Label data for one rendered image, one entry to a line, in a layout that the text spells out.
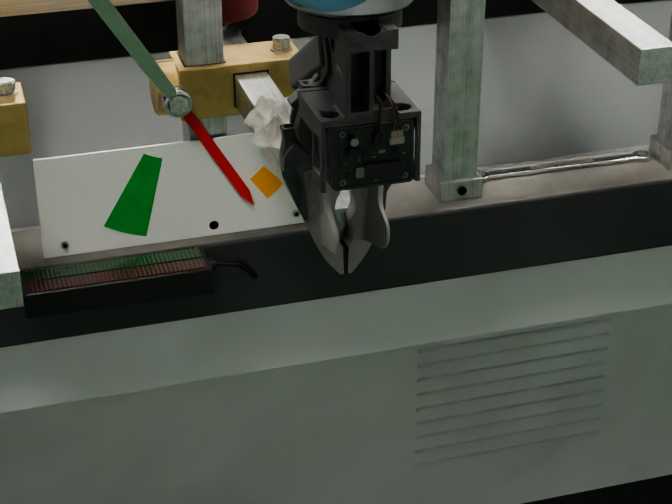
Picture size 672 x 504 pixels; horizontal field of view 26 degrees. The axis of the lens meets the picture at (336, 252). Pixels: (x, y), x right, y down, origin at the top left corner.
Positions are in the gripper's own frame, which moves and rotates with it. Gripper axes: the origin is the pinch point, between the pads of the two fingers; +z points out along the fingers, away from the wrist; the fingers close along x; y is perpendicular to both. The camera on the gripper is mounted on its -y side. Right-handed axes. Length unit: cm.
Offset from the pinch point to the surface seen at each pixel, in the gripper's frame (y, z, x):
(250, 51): -30.7, -5.2, 0.3
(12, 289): -0.1, -0.6, -24.3
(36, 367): -31.1, 25.1, -21.9
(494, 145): -51, 17, 33
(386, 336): -31.4, 27.9, 14.0
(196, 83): -28.0, -3.7, -5.3
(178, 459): -52, 54, -6
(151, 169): -28.2, 4.2, -9.8
